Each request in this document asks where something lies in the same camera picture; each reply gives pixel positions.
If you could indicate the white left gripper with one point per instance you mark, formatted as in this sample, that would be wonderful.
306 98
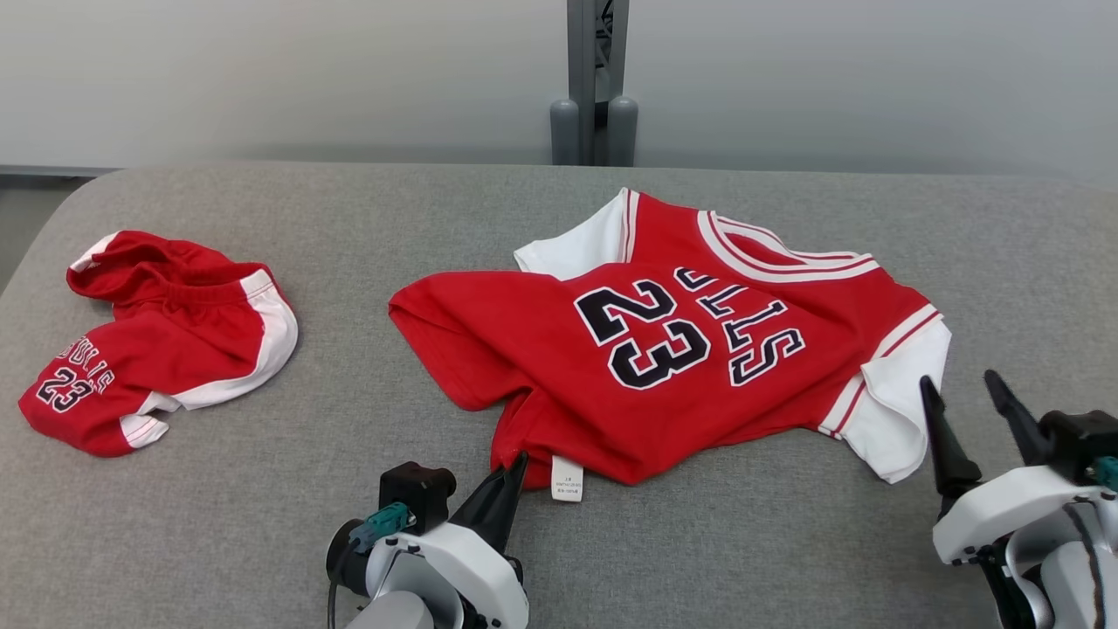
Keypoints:
480 568

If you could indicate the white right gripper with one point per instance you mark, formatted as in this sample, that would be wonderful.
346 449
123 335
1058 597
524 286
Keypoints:
1004 511

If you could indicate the red number 23 jersey shirt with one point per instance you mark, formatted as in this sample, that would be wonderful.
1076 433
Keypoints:
559 349

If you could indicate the red white-striped basketball shorts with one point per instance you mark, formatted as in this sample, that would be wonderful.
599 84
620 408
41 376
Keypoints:
175 341

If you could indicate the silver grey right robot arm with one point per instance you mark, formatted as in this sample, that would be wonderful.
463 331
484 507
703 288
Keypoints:
1074 577

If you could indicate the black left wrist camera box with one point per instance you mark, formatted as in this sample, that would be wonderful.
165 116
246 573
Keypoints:
419 494

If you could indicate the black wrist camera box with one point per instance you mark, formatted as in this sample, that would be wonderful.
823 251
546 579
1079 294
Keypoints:
419 494
1079 437

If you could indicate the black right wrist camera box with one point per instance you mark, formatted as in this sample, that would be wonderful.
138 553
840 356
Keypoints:
1079 437

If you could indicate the grey partition post with truss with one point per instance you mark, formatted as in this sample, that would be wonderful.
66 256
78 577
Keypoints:
581 87

